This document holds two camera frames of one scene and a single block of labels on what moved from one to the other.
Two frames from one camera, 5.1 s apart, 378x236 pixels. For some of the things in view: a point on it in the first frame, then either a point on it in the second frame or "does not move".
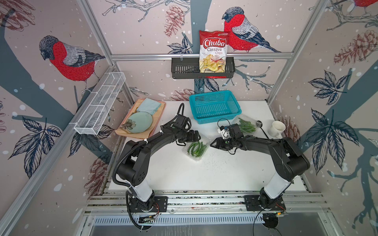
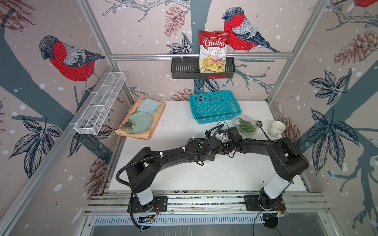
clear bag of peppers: (248, 125) does not move
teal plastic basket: (214, 106) does not move
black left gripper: (191, 137) → (212, 157)
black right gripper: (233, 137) does not move
